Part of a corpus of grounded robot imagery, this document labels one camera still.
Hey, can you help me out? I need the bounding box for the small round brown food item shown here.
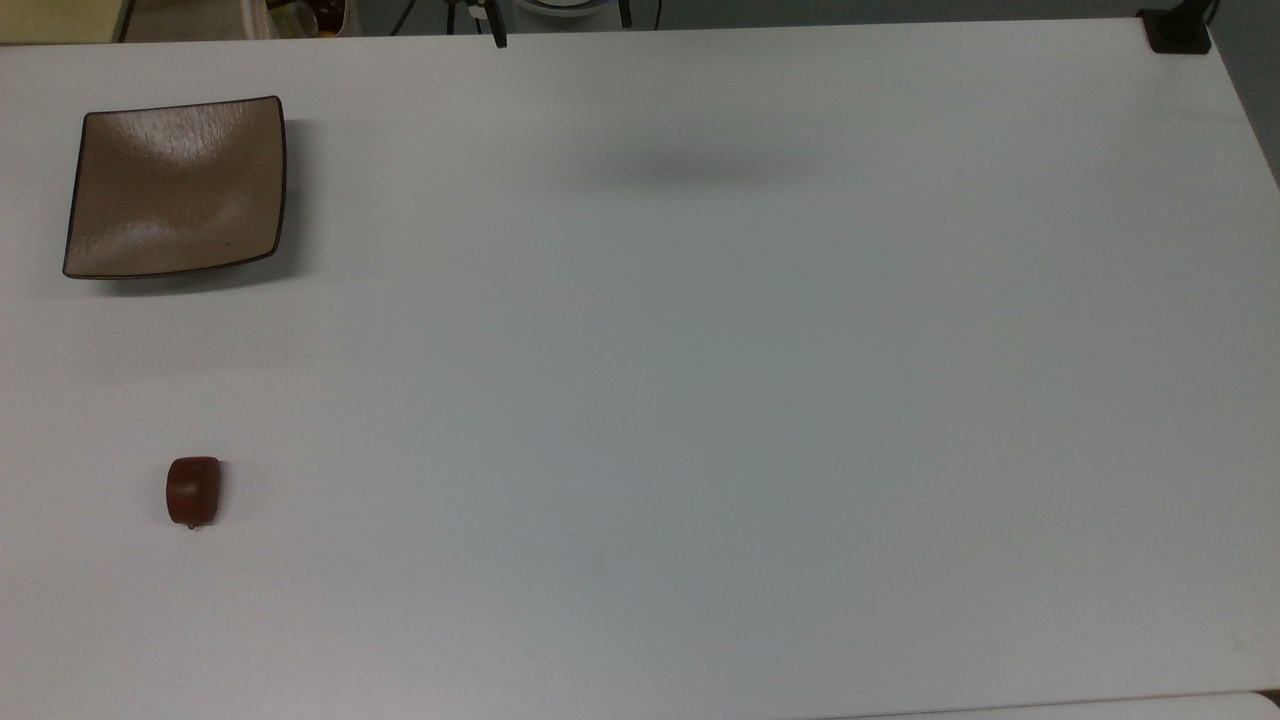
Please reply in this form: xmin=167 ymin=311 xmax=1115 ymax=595
xmin=165 ymin=456 xmax=222 ymax=531

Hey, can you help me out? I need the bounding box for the square tan ceramic plate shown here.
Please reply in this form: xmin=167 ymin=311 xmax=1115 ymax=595
xmin=62 ymin=95 xmax=289 ymax=281

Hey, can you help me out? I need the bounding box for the clear container with clutter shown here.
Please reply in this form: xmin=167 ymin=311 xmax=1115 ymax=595
xmin=266 ymin=0 xmax=349 ymax=40

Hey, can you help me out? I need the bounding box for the beige board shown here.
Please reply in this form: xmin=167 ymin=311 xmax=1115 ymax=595
xmin=0 ymin=0 xmax=133 ymax=45

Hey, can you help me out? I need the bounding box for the black table corner clamp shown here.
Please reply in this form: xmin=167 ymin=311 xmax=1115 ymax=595
xmin=1138 ymin=0 xmax=1219 ymax=55

